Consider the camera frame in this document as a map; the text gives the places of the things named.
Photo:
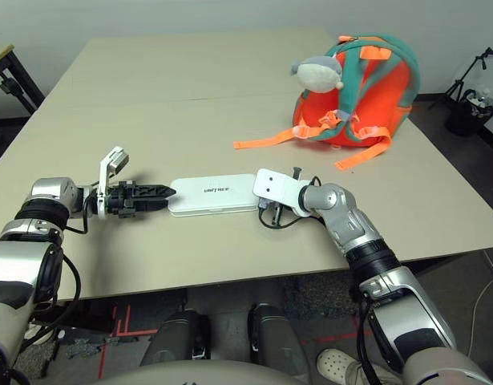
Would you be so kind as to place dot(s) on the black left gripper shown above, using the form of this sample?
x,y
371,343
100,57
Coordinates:
x,y
124,200

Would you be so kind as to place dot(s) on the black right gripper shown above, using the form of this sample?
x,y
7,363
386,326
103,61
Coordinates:
x,y
275,212

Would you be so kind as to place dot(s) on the white Unitree pencil case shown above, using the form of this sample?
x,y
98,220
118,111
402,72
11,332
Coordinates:
x,y
214,194

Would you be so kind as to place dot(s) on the orange and teal backpack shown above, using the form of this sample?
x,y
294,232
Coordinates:
x,y
382,92

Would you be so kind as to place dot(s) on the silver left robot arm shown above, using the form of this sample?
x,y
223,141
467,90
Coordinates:
x,y
13,260

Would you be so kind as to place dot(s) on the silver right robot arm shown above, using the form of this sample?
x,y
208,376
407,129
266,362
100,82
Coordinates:
x,y
350,224

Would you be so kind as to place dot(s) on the dark grey robot right leg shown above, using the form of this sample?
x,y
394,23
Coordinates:
x,y
274,337

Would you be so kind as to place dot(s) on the dark grey robot leg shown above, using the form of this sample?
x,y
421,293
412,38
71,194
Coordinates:
x,y
274,337
178,337

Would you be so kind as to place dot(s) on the red floor tape lines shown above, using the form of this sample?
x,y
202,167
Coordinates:
x,y
128,332

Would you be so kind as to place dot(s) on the dark grey robot left leg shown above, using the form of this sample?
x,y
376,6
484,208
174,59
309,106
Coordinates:
x,y
178,337

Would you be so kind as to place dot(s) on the grey white plush shark charm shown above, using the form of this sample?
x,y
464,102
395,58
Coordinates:
x,y
320,76

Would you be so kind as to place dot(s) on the white perforated shoe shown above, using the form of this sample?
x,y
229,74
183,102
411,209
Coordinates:
x,y
334,365

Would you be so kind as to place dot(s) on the grey jagged foam piece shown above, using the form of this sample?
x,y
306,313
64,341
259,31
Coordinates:
x,y
86,348

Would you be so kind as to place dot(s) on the small white floor object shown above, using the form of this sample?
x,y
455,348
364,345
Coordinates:
x,y
39,335

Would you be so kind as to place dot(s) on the grey robot torso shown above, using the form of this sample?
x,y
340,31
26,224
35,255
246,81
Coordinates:
x,y
198,373

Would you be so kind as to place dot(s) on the beige trouser leg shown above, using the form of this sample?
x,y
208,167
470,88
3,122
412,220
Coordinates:
x,y
370,375

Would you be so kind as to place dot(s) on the black bag on floor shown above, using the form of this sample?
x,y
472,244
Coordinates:
x,y
466,116

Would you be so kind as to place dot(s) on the black tripod stand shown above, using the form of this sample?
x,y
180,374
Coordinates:
x,y
456,86

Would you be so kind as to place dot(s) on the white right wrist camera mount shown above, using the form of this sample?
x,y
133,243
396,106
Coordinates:
x,y
280,186

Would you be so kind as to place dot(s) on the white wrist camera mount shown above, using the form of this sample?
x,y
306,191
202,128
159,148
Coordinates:
x,y
106,176
280,186

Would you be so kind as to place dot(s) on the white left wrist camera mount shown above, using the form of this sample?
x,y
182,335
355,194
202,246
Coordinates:
x,y
106,176

